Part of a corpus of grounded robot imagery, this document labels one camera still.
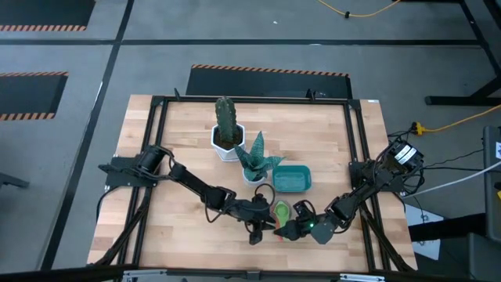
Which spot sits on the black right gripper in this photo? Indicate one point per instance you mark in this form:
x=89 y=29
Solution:
x=313 y=225

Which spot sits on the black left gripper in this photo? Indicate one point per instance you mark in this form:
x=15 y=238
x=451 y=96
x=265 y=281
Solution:
x=248 y=207

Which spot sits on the green measuring cup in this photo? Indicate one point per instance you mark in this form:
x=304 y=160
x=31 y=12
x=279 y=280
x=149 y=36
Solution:
x=282 y=211

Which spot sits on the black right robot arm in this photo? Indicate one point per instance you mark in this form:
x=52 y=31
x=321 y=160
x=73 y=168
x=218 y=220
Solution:
x=372 y=184

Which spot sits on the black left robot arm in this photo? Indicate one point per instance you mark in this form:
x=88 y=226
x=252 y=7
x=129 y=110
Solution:
x=195 y=186

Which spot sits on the teal plastic basket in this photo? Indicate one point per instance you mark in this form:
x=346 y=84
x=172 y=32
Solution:
x=291 y=178

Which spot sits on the white round plant pot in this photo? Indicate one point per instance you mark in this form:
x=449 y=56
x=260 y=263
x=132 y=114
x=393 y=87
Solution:
x=250 y=183

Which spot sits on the striped green snake plant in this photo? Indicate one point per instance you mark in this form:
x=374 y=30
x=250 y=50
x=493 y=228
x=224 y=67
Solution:
x=256 y=160

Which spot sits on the white angular plant pot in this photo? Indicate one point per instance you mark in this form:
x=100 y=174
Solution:
x=219 y=150

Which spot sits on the tall green cactus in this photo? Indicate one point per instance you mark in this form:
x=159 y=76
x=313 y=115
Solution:
x=226 y=117

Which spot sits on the black hazard-striped floor mat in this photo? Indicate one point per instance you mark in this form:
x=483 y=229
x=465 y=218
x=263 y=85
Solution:
x=27 y=98
x=39 y=11
x=266 y=84

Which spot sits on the grey cabinet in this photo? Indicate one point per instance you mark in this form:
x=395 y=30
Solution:
x=492 y=188

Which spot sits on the grey furniture leg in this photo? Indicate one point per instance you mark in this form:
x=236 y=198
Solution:
x=11 y=181

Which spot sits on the black aluminium table frame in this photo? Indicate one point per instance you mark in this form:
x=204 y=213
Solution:
x=254 y=100

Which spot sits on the black desk leg frame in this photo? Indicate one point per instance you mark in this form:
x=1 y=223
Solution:
x=462 y=100

